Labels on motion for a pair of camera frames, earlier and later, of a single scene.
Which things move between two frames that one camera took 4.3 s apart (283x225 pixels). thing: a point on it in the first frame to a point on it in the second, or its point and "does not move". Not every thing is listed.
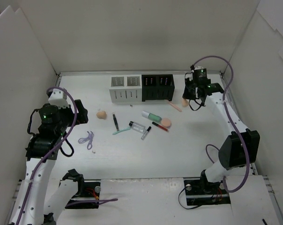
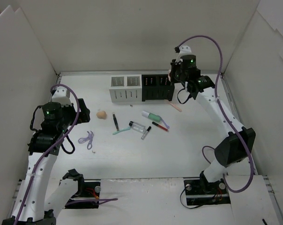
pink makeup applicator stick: (175, 107) does not move
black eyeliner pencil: (116, 122) does not move
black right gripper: (188, 89) to (173, 73)
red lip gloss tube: (160, 126) does not move
